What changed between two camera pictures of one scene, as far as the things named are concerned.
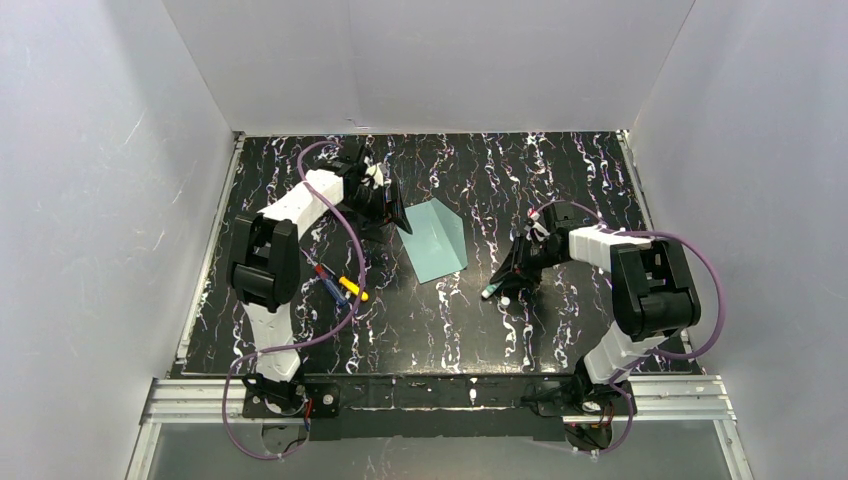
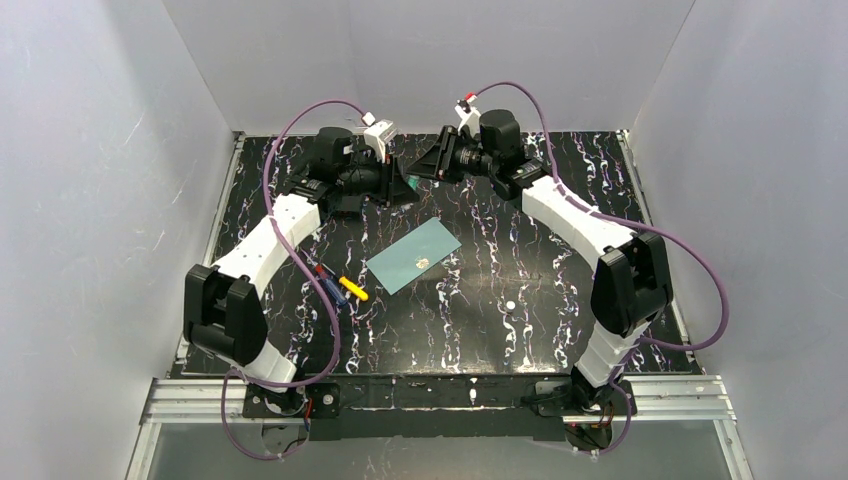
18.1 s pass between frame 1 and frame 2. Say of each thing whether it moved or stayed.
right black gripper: moved
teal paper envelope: moved
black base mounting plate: stayed
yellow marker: stayed
